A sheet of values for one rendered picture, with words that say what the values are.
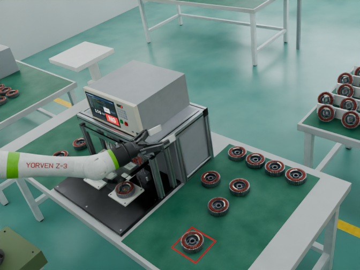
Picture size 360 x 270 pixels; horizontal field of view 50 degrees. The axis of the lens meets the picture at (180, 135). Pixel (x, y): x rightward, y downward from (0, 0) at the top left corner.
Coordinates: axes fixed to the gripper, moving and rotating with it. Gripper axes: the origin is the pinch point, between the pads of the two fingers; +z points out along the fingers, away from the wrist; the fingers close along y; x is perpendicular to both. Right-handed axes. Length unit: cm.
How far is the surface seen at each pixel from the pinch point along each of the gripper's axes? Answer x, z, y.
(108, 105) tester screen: -4.3, -10.0, 47.4
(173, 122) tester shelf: 13.2, 16.7, 30.4
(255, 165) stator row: 51, 50, 9
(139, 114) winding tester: -1.2, -1.3, 26.7
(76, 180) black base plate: 41, -40, 70
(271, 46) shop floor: 101, 280, 266
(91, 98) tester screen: -6, -15, 62
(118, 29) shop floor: 63, 161, 528
